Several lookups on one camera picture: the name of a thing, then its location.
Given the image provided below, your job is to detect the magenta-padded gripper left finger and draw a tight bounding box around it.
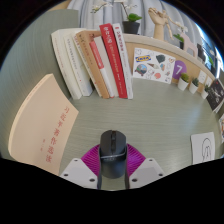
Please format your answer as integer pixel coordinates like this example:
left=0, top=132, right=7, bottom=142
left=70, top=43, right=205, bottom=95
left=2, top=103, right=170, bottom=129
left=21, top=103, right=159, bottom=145
left=59, top=143, right=103, bottom=191

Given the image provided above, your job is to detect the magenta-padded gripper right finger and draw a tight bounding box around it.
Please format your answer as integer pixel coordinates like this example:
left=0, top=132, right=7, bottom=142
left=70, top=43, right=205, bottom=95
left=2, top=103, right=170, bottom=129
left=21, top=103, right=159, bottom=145
left=125, top=143, right=167, bottom=190

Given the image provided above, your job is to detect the black computer mouse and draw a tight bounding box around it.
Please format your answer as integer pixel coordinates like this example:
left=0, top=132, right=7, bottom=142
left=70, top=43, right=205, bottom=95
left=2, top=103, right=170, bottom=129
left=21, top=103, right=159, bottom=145
left=98, top=129, right=129, bottom=179

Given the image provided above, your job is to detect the white mouse pad with drawing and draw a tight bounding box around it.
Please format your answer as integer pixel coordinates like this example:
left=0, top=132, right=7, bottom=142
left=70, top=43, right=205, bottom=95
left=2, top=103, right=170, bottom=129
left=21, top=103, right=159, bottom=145
left=190, top=131, right=217, bottom=165

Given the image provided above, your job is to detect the beige book with red text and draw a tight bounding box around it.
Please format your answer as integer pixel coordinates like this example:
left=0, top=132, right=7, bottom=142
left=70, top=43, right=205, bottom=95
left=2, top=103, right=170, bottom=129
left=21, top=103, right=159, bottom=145
left=8, top=73, right=80, bottom=176

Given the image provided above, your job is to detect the small plant in white pot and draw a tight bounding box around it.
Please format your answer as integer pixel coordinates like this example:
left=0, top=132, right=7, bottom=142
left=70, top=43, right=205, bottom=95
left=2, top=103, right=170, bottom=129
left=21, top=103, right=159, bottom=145
left=188, top=77, right=200, bottom=95
left=200, top=84, right=211, bottom=100
left=177, top=72, right=190, bottom=92

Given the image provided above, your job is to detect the white book with red label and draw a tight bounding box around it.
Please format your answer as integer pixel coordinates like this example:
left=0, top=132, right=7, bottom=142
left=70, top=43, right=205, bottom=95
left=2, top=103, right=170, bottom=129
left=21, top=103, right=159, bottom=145
left=89, top=35, right=119, bottom=99

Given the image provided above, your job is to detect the thin white book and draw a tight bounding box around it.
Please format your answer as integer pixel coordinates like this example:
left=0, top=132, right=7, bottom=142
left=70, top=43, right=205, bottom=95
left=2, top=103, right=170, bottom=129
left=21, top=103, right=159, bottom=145
left=63, top=34, right=94, bottom=98

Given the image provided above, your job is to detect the white sticker sheet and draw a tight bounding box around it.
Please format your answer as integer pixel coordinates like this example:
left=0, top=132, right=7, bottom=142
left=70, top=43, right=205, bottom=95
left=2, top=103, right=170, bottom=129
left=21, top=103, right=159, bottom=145
left=132, top=47, right=176, bottom=85

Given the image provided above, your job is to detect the purple round sticker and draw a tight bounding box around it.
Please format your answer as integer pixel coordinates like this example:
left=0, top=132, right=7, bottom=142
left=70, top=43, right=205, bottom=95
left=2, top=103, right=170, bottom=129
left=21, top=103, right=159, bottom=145
left=171, top=59, right=188, bottom=80

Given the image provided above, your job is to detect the kraft brown book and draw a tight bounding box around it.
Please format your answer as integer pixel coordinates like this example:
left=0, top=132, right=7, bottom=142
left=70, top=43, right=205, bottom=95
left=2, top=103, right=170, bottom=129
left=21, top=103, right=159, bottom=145
left=74, top=30, right=111, bottom=99

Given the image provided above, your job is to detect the black horse figure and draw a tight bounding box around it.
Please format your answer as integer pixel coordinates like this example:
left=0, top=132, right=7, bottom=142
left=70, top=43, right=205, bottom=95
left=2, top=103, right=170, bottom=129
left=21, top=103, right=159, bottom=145
left=196, top=43, right=207, bottom=63

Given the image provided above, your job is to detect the pink horse figure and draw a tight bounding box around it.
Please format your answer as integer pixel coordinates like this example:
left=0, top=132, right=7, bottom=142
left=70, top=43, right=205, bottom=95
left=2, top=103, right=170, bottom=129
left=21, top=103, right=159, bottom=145
left=179, top=31, right=198, bottom=58

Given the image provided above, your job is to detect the white orchid in black pot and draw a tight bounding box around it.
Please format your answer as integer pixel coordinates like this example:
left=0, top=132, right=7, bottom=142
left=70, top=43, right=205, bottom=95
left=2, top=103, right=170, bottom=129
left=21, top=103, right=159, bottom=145
left=172, top=21, right=188, bottom=51
left=90, top=0, right=143, bottom=35

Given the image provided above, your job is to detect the wooden hand model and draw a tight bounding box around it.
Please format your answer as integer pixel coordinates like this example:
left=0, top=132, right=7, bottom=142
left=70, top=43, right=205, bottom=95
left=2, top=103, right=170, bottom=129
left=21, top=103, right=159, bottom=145
left=147, top=7, right=174, bottom=42

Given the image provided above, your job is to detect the white wall socket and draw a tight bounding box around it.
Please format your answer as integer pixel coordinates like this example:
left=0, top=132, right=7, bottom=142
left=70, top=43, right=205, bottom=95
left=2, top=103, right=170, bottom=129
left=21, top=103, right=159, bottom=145
left=205, top=76, right=214, bottom=88
left=197, top=69, right=208, bottom=84

